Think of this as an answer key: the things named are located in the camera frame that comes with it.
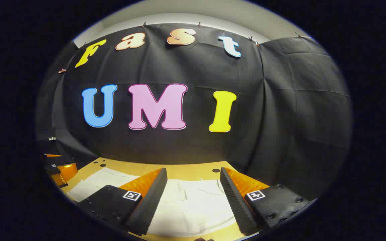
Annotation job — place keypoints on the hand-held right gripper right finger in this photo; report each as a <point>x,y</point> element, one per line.
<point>236,204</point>

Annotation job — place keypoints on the black backdrop cloth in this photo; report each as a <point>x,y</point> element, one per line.
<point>193,67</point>

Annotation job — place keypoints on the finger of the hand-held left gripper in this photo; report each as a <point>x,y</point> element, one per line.
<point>67,171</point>

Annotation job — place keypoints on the white jeans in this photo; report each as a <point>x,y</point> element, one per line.
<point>196,201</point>

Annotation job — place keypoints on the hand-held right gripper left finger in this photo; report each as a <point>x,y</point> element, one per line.
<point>149,204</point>

